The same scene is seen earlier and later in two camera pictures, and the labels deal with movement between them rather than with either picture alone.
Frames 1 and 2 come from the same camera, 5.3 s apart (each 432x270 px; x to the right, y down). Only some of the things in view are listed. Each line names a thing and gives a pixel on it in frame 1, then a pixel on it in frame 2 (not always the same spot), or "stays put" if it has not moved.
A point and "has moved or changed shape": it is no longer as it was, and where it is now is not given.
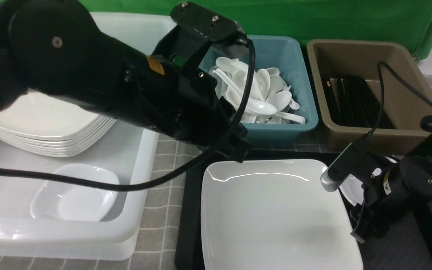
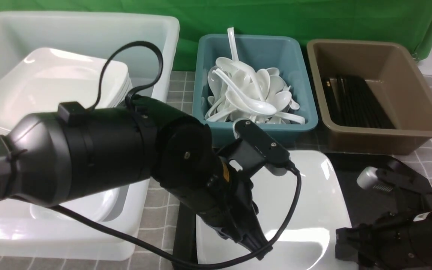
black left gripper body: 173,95 -> 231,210
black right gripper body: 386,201 -> 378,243
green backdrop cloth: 413,24 stays put
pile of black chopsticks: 351,103 stays put
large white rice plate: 273,214 has moved or changed shape
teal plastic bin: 290,54 stays put
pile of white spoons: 269,101 stays put
